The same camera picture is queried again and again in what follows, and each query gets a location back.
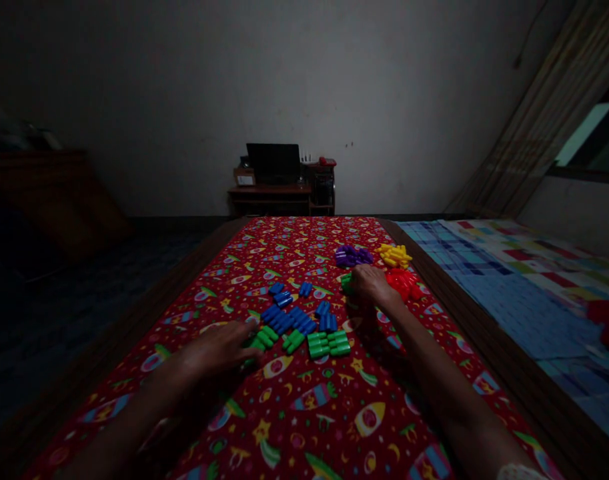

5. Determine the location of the dark wooden cabinet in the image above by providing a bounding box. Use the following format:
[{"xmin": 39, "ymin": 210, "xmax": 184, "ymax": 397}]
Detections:
[{"xmin": 0, "ymin": 149, "xmax": 135, "ymax": 261}]

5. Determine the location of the checkered bed sheet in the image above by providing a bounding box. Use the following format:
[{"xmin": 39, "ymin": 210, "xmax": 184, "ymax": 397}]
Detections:
[{"xmin": 396, "ymin": 219, "xmax": 609, "ymax": 451}]

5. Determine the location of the red rocket-print cloth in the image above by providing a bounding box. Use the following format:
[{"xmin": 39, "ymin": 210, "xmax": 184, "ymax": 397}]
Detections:
[{"xmin": 23, "ymin": 215, "xmax": 568, "ymax": 480}]

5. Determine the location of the person's right hand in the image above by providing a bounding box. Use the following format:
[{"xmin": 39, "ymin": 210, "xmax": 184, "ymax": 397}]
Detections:
[{"xmin": 350, "ymin": 263, "xmax": 404, "ymax": 307}]

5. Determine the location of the pile of yellow toy pieces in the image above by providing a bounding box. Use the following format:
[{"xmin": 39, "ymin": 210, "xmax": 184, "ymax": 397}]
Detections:
[{"xmin": 374, "ymin": 243, "xmax": 414, "ymax": 271}]

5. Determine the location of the group of green toy pieces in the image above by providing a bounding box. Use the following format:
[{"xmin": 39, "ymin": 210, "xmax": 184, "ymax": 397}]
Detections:
[{"xmin": 243, "ymin": 325, "xmax": 353, "ymax": 362}]

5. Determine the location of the pile of purple toy pieces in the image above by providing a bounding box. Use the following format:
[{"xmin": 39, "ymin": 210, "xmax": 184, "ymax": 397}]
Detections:
[{"xmin": 334, "ymin": 244, "xmax": 374, "ymax": 269}]

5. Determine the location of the pile of blue toy pieces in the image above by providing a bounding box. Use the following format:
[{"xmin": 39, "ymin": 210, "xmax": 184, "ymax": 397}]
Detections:
[{"xmin": 259, "ymin": 281, "xmax": 339, "ymax": 337}]

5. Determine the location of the window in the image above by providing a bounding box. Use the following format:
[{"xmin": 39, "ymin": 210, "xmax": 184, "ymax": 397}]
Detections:
[{"xmin": 546, "ymin": 69, "xmax": 609, "ymax": 186}]

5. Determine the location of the person's left hand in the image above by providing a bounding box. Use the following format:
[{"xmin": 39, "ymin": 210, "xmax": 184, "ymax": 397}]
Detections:
[{"xmin": 177, "ymin": 319, "xmax": 264, "ymax": 382}]

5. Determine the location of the computer desk with monitor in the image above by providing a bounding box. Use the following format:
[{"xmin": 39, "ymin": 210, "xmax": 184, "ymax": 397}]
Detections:
[{"xmin": 227, "ymin": 142, "xmax": 338, "ymax": 217}]

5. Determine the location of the pile of red toy pieces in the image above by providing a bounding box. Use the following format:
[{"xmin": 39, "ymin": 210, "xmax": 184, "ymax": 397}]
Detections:
[{"xmin": 385, "ymin": 267, "xmax": 421, "ymax": 303}]

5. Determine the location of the striped curtain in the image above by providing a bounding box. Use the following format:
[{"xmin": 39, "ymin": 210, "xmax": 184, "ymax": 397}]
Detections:
[{"xmin": 444, "ymin": 0, "xmax": 609, "ymax": 219}]

